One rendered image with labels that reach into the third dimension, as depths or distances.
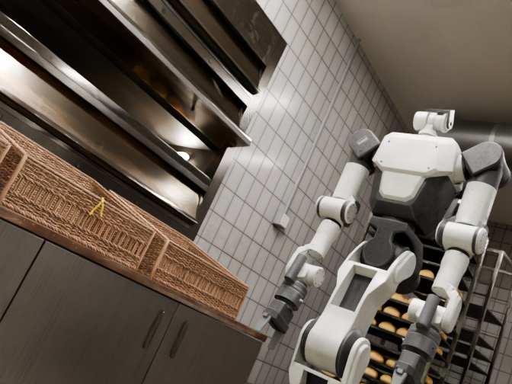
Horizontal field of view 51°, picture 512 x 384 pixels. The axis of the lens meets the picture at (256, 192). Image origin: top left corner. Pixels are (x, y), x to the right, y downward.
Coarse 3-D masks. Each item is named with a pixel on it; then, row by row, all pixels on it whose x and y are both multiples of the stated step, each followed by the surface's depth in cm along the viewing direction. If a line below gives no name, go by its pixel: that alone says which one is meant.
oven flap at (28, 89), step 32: (0, 64) 184; (32, 64) 196; (0, 96) 183; (32, 96) 194; (64, 96) 206; (64, 128) 204; (96, 128) 218; (96, 160) 216; (128, 160) 231; (160, 160) 249; (160, 192) 246; (192, 192) 266; (192, 224) 264
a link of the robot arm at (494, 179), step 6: (504, 162) 165; (492, 168) 163; (498, 168) 164; (504, 168) 166; (480, 174) 164; (486, 174) 163; (492, 174) 163; (498, 174) 163; (504, 174) 168; (474, 180) 164; (480, 180) 163; (486, 180) 162; (492, 180) 162; (498, 180) 163; (504, 180) 170; (492, 186) 162; (498, 186) 164
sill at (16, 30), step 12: (0, 12) 181; (12, 24) 185; (24, 36) 189; (36, 48) 192; (48, 60) 197; (60, 60) 200; (72, 72) 205; (84, 84) 209; (96, 96) 214; (108, 108) 219; (120, 108) 224; (132, 120) 229; (144, 132) 235; (156, 144) 241; (180, 156) 254; (192, 168) 261; (204, 180) 269
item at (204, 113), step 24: (72, 0) 196; (96, 0) 192; (96, 24) 206; (120, 24) 202; (120, 48) 217; (144, 48) 212; (144, 72) 229; (168, 72) 224; (168, 96) 243; (192, 96) 237; (192, 120) 259; (216, 120) 252; (216, 144) 276; (240, 144) 269
